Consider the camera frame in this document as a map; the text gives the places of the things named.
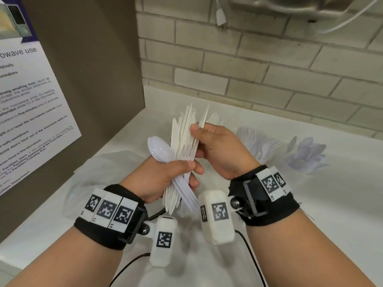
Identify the black left camera cable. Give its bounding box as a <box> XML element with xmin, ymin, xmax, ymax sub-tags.
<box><xmin>109</xmin><ymin>252</ymin><xmax>151</xmax><ymax>287</ymax></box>

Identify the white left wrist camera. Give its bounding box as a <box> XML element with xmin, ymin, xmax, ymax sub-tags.
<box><xmin>149</xmin><ymin>215</ymin><xmax>178</xmax><ymax>268</ymax></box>

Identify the black left wrist strap with markers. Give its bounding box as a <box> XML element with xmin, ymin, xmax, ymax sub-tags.
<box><xmin>74</xmin><ymin>184</ymin><xmax>148</xmax><ymax>252</ymax></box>

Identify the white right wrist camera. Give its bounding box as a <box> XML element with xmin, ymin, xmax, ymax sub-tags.
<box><xmin>197</xmin><ymin>189</ymin><xmax>236</xmax><ymax>246</ymax></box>

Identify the black right wrist strap with markers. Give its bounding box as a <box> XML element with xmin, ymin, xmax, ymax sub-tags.
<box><xmin>228</xmin><ymin>165</ymin><xmax>301</xmax><ymax>228</ymax></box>

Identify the clear zip bag black zipper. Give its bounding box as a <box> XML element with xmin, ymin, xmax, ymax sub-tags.
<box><xmin>62</xmin><ymin>149</ymin><xmax>168</xmax><ymax>225</ymax></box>

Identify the black right camera cable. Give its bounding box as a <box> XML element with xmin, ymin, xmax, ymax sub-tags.
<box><xmin>235</xmin><ymin>230</ymin><xmax>267</xmax><ymax>287</ymax></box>

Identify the white paper notice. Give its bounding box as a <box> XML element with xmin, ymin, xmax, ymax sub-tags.
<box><xmin>0</xmin><ymin>0</ymin><xmax>82</xmax><ymax>197</ymax></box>

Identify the person's right hand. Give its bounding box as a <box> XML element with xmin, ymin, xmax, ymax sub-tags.
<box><xmin>190</xmin><ymin>122</ymin><xmax>269</xmax><ymax>182</ymax></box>

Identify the person's left hand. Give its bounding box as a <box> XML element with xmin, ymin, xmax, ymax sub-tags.
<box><xmin>119</xmin><ymin>155</ymin><xmax>205</xmax><ymax>204</ymax></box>

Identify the bunch of white plastic forks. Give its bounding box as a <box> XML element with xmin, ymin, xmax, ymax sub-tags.
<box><xmin>235</xmin><ymin>126</ymin><xmax>285</xmax><ymax>165</ymax></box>

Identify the person's left forearm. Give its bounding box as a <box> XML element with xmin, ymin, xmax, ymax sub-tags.
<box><xmin>9</xmin><ymin>226</ymin><xmax>127</xmax><ymax>287</ymax></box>

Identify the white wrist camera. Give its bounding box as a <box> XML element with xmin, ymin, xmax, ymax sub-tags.
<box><xmin>197</xmin><ymin>189</ymin><xmax>236</xmax><ymax>246</ymax></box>
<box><xmin>149</xmin><ymin>215</ymin><xmax>178</xmax><ymax>268</ymax></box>

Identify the person's right forearm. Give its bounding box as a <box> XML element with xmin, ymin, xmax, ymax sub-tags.
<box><xmin>245</xmin><ymin>211</ymin><xmax>377</xmax><ymax>287</ymax></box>

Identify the black wrist strap with markers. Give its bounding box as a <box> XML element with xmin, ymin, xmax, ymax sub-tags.
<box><xmin>74</xmin><ymin>184</ymin><xmax>148</xmax><ymax>252</ymax></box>
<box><xmin>228</xmin><ymin>165</ymin><xmax>301</xmax><ymax>228</ymax></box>

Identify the white appliance cord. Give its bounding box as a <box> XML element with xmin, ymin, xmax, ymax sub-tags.
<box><xmin>309</xmin><ymin>0</ymin><xmax>375</xmax><ymax>34</ymax></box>

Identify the bundle of white plastic cutlery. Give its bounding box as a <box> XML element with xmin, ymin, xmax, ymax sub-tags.
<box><xmin>147</xmin><ymin>103</ymin><xmax>221</xmax><ymax>216</ymax></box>

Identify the white power plug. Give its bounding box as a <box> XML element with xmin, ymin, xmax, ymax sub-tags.
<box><xmin>213</xmin><ymin>0</ymin><xmax>229</xmax><ymax>32</ymax></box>

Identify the white wall appliance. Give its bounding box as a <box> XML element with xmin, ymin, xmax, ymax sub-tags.
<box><xmin>229</xmin><ymin>0</ymin><xmax>369</xmax><ymax>16</ymax></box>

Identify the black camera cable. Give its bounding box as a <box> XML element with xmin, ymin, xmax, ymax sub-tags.
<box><xmin>235</xmin><ymin>230</ymin><xmax>267</xmax><ymax>287</ymax></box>
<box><xmin>109</xmin><ymin>252</ymin><xmax>151</xmax><ymax>287</ymax></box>

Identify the bunch of white plastic spoons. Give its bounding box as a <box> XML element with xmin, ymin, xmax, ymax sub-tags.
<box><xmin>283</xmin><ymin>136</ymin><xmax>329</xmax><ymax>174</ymax></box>

